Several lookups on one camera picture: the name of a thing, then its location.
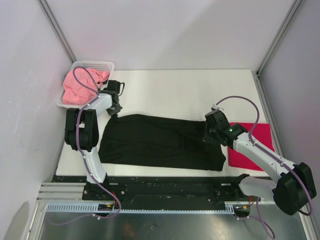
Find black t-shirt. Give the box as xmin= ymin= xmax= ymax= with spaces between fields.
xmin=98 ymin=114 xmax=226 ymax=171

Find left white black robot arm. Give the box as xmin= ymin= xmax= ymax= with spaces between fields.
xmin=64 ymin=80 xmax=125 ymax=200

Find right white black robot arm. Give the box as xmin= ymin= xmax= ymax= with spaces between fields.
xmin=204 ymin=109 xmax=317 ymax=216

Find white plastic laundry basket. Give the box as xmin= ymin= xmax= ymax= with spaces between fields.
xmin=55 ymin=60 xmax=115 ymax=109

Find crumpled pink t-shirt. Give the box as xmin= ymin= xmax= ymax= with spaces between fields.
xmin=62 ymin=67 xmax=110 ymax=106

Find folded magenta t-shirt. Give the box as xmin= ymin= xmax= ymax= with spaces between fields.
xmin=227 ymin=123 xmax=275 ymax=172

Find aluminium extrusion rails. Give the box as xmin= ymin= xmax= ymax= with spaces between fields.
xmin=36 ymin=182 xmax=85 ymax=203

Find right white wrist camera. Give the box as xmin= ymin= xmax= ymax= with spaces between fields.
xmin=211 ymin=104 xmax=224 ymax=111

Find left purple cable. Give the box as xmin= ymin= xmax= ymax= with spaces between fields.
xmin=47 ymin=66 xmax=122 ymax=226

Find right aluminium frame post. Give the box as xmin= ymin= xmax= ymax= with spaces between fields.
xmin=257 ymin=0 xmax=305 ymax=73

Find aluminium frame post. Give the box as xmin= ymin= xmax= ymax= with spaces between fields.
xmin=37 ymin=0 xmax=77 ymax=63
xmin=257 ymin=0 xmax=305 ymax=73

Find left aluminium frame post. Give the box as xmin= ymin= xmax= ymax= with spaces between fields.
xmin=37 ymin=0 xmax=77 ymax=63

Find white slotted cable duct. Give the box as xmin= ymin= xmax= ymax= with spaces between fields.
xmin=46 ymin=202 xmax=250 ymax=215

